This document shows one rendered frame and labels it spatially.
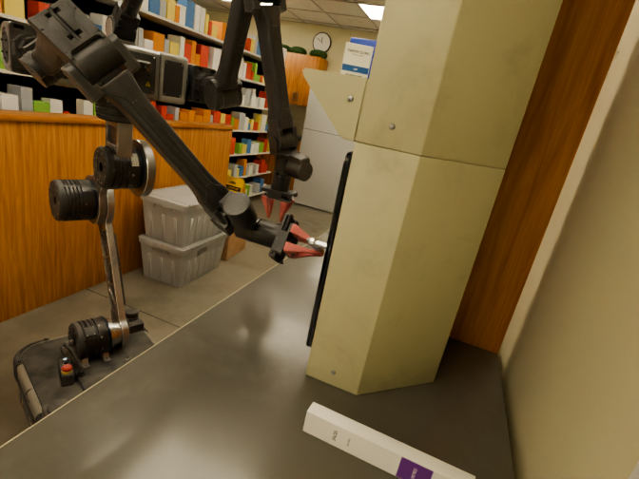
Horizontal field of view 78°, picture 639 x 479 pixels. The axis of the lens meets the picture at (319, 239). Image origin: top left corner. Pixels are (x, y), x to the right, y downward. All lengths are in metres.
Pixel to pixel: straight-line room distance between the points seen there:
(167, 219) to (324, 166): 3.34
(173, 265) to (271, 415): 2.40
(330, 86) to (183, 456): 0.61
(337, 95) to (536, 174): 0.54
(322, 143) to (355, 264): 5.21
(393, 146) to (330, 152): 5.19
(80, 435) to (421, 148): 0.67
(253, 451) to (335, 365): 0.23
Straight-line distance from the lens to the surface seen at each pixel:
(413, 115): 0.66
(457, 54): 0.68
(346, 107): 0.68
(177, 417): 0.74
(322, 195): 5.93
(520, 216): 1.05
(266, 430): 0.72
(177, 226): 2.95
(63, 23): 0.87
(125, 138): 1.46
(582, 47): 1.06
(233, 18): 1.28
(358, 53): 0.78
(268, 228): 0.85
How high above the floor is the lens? 1.45
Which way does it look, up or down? 18 degrees down
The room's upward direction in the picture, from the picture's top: 11 degrees clockwise
